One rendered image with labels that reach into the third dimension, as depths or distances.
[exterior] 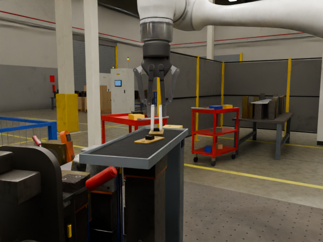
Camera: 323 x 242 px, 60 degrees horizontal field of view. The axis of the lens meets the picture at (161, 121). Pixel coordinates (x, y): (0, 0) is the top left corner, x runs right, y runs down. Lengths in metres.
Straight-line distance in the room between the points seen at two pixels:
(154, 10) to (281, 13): 0.30
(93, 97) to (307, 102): 5.26
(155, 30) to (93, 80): 4.14
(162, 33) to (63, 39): 7.38
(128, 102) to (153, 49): 10.44
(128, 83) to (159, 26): 10.41
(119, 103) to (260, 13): 10.72
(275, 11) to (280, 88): 7.24
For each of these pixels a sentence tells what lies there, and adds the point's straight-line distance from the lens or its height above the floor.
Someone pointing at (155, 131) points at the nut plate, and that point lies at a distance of 0.78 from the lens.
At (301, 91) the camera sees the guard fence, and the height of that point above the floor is 1.17.
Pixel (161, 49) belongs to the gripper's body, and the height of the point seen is 1.39.
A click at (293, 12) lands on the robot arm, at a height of 1.44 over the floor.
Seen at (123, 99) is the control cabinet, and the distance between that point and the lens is 11.16.
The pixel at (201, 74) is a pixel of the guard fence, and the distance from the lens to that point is 6.96.
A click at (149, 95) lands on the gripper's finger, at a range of 0.77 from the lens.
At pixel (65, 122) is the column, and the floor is 0.32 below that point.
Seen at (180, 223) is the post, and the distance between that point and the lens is 0.99.
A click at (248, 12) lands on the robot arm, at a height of 1.46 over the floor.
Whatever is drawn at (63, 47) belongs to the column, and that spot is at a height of 2.31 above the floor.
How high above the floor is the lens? 1.29
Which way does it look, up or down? 7 degrees down
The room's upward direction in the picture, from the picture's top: straight up
